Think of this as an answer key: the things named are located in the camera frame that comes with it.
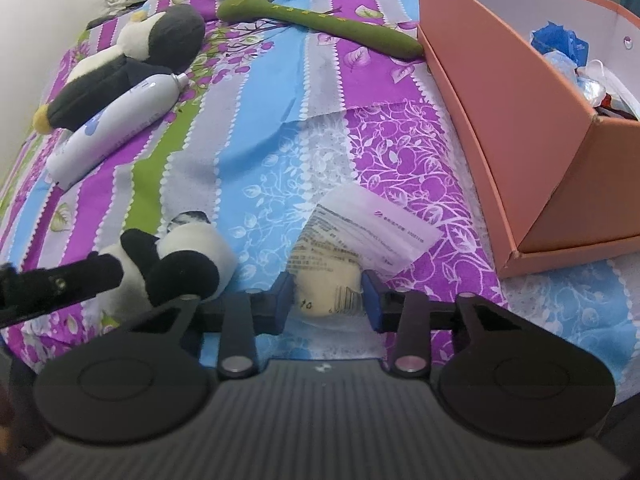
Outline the black white penguin plush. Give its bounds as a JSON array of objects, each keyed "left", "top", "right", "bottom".
[{"left": 32, "top": 4, "right": 205, "bottom": 134}]

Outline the blue tissue packet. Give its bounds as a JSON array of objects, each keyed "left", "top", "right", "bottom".
[{"left": 530, "top": 22, "right": 589, "bottom": 66}]

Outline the small panda plush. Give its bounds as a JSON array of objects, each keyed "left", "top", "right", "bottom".
[{"left": 96, "top": 210, "right": 238, "bottom": 325}]

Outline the white lotion tube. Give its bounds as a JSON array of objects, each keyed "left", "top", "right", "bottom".
[{"left": 46, "top": 73, "right": 189, "bottom": 191}]

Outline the colourful striped bed sheet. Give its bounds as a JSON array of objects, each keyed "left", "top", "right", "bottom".
[{"left": 1, "top": 0, "right": 639, "bottom": 400}]

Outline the clear packaged cream item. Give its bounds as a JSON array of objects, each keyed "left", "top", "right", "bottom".
[{"left": 286, "top": 183, "right": 442, "bottom": 320}]

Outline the blue surgical face mask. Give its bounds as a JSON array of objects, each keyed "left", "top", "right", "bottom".
[{"left": 542, "top": 50, "right": 639, "bottom": 110}]

